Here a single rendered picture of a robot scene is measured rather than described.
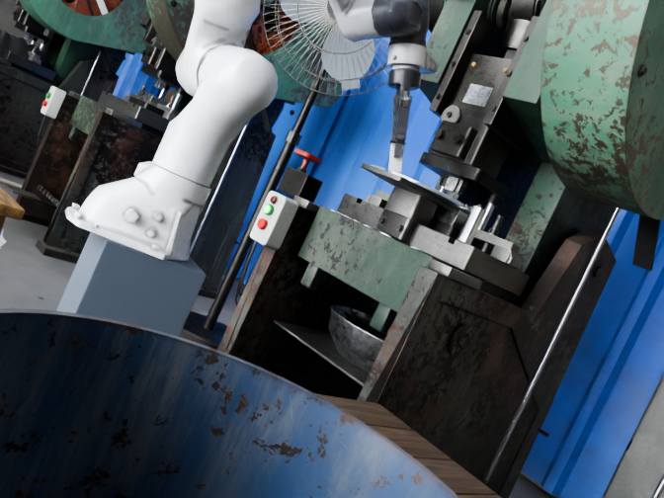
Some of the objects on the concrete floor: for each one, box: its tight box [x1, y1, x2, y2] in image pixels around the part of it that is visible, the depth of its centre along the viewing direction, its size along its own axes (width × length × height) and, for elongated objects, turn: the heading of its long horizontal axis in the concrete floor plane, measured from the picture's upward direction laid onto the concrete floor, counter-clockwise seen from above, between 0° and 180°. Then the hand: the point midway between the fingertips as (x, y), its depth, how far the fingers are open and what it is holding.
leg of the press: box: [357, 229, 617, 498], centre depth 161 cm, size 92×12×90 cm, turn 54°
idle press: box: [0, 0, 149, 179], centre depth 429 cm, size 153×99×174 cm, turn 57°
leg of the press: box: [217, 196, 397, 400], centre depth 198 cm, size 92×12×90 cm, turn 54°
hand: (395, 158), depth 148 cm, fingers closed
